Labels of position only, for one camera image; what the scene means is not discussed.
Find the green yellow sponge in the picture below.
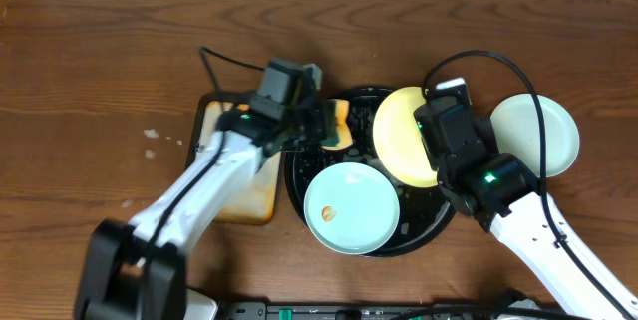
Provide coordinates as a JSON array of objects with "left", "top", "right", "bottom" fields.
[{"left": 321, "top": 99, "right": 353, "bottom": 151}]

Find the yellow plate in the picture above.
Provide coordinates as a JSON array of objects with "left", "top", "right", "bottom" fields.
[{"left": 373, "top": 86, "right": 438, "bottom": 188}]

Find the light blue plate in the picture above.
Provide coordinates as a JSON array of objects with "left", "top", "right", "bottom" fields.
[
  {"left": 303, "top": 162, "right": 400, "bottom": 255},
  {"left": 490, "top": 94, "right": 580, "bottom": 177}
]

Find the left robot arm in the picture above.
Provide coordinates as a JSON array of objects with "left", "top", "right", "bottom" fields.
[{"left": 73, "top": 100, "right": 338, "bottom": 320}]

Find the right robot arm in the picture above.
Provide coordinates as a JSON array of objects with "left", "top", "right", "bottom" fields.
[{"left": 415, "top": 106, "right": 637, "bottom": 319}]

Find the rectangular soapy black tray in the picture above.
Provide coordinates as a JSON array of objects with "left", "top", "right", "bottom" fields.
[{"left": 185, "top": 93, "right": 281, "bottom": 225}]

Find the round black tray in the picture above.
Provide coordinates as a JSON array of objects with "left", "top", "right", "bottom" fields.
[{"left": 284, "top": 87, "right": 455, "bottom": 257}]

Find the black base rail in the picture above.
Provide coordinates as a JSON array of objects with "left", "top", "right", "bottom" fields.
[{"left": 183, "top": 287, "right": 574, "bottom": 320}]

